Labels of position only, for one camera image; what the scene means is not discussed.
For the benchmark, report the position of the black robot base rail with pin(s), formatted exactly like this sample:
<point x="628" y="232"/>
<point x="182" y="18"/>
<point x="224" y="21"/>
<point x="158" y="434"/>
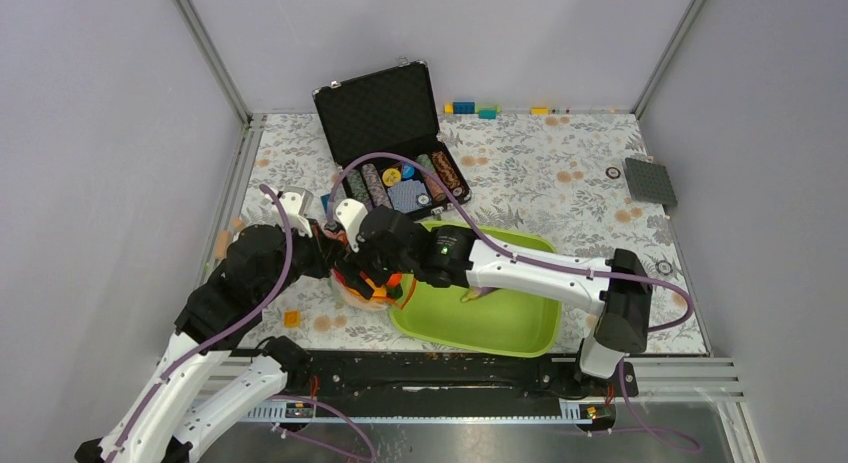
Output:
<point x="452" y="385"/>

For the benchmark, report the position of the blue toy brick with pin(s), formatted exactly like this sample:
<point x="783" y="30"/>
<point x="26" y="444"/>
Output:
<point x="327" y="204"/>

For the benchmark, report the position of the grey building baseplate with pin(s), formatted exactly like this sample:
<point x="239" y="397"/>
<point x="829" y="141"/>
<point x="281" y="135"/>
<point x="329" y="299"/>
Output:
<point x="649" y="182"/>

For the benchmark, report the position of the orange toy carrot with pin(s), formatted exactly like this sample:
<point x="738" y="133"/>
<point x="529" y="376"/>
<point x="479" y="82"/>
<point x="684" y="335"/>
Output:
<point x="394" y="280"/>

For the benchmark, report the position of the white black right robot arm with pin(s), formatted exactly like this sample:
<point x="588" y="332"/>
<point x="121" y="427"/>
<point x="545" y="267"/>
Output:
<point x="616" y="290"/>

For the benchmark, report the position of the yellow toy bell pepper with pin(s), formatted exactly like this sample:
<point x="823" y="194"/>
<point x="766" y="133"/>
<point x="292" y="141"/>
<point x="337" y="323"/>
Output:
<point x="368" y="291"/>

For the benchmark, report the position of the black poker chip case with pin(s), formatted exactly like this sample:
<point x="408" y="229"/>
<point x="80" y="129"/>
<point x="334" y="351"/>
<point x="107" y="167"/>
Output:
<point x="382" y="120"/>

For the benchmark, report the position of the yellow big blind button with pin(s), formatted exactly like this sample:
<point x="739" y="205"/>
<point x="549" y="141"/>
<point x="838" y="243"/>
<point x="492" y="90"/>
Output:
<point x="391" y="176"/>

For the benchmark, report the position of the green plastic tray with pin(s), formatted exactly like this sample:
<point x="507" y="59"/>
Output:
<point x="505" y="323"/>

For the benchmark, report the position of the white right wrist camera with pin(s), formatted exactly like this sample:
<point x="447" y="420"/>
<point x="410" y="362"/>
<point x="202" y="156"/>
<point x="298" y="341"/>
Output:
<point x="350" y="213"/>

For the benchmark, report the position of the clear zip top bag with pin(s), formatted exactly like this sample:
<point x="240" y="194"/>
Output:
<point x="345" y="275"/>

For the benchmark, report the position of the purple toy eggplant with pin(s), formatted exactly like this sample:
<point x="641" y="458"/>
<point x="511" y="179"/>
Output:
<point x="476" y="293"/>

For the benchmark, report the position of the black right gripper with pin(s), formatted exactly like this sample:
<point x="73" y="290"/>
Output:
<point x="353" y="263"/>

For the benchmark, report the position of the small orange toy cracker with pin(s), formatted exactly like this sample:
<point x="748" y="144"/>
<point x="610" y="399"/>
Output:
<point x="291" y="319"/>

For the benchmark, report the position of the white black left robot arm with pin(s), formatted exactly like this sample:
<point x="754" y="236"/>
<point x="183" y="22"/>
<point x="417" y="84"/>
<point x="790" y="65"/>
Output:
<point x="162" y="425"/>

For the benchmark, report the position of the blue playing card deck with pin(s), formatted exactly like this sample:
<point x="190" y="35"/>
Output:
<point x="409" y="196"/>

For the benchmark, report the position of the teal toy block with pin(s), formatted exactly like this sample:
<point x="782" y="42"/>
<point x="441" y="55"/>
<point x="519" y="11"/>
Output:
<point x="488" y="113"/>

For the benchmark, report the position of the wooden block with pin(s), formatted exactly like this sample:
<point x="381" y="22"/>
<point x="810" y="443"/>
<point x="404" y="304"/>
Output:
<point x="223" y="240"/>

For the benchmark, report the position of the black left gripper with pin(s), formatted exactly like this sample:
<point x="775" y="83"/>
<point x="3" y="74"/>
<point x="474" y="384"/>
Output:
<point x="324" y="251"/>

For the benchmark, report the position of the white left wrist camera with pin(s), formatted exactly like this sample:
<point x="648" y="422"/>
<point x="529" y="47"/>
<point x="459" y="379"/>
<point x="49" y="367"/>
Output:
<point x="295" y="202"/>

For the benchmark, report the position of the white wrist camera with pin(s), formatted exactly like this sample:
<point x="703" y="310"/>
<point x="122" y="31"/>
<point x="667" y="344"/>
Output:
<point x="295" y="202"/>
<point x="350" y="213"/>

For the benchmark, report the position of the blue toy block at wall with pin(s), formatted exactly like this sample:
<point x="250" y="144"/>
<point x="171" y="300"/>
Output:
<point x="463" y="107"/>

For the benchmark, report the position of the loose poker chip on table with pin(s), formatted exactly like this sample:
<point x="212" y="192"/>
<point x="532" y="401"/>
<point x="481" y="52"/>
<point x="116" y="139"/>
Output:
<point x="613" y="173"/>

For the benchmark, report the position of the blue small blind button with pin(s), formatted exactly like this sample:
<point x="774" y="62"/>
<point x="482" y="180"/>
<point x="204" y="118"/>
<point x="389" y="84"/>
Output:
<point x="408" y="172"/>

